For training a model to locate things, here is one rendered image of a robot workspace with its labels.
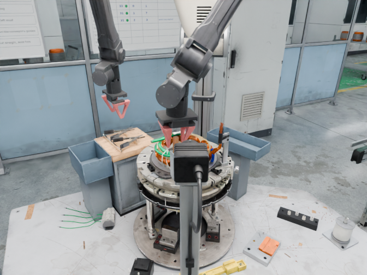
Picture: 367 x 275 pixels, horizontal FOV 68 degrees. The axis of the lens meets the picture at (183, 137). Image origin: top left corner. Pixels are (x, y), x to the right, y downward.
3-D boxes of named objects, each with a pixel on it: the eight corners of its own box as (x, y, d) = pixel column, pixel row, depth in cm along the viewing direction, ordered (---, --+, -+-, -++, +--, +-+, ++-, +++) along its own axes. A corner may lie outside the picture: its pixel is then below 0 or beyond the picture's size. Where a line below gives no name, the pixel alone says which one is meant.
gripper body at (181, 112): (198, 123, 72) (200, 96, 69) (161, 127, 69) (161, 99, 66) (189, 113, 78) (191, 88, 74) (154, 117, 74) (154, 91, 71)
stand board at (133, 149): (113, 162, 100) (112, 156, 99) (94, 143, 114) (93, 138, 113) (159, 147, 111) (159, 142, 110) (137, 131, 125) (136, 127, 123)
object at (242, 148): (262, 198, 122) (271, 142, 110) (248, 210, 115) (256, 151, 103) (218, 177, 138) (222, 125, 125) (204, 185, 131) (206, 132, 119)
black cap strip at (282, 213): (316, 231, 105) (317, 226, 104) (276, 217, 112) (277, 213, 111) (318, 223, 108) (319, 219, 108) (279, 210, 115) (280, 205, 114)
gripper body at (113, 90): (112, 101, 102) (110, 82, 99) (102, 94, 110) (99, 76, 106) (128, 97, 106) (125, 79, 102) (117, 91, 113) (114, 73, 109)
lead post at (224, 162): (228, 165, 88) (231, 132, 83) (221, 166, 87) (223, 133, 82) (225, 162, 90) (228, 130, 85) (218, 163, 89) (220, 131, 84)
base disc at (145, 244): (157, 288, 82) (157, 287, 82) (120, 211, 113) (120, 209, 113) (256, 241, 98) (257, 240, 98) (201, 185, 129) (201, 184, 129)
